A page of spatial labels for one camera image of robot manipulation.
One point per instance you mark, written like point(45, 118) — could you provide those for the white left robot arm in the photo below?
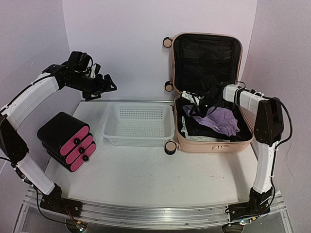
point(17, 112)

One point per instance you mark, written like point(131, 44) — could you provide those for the beige hard-shell suitcase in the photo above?
point(205, 70)

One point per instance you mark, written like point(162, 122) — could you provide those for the purple shirt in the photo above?
point(219, 119)

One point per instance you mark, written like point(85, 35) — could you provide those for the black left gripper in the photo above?
point(107, 86)

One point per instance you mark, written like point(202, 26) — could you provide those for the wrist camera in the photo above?
point(95, 70)
point(192, 97)

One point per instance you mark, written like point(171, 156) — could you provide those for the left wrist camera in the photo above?
point(95, 70)

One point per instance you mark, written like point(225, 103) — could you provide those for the black pink drawer organizer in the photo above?
point(68, 140)

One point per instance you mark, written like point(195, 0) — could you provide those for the black folded garment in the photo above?
point(193, 128)

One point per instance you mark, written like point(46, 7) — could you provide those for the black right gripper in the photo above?
point(199, 113)

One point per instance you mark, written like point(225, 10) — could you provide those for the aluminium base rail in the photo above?
point(173, 218)

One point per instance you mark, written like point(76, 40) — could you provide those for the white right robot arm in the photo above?
point(268, 129)

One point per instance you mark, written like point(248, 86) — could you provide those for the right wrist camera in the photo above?
point(192, 97)

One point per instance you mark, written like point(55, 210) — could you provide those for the white perforated plastic basket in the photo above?
point(139, 124)

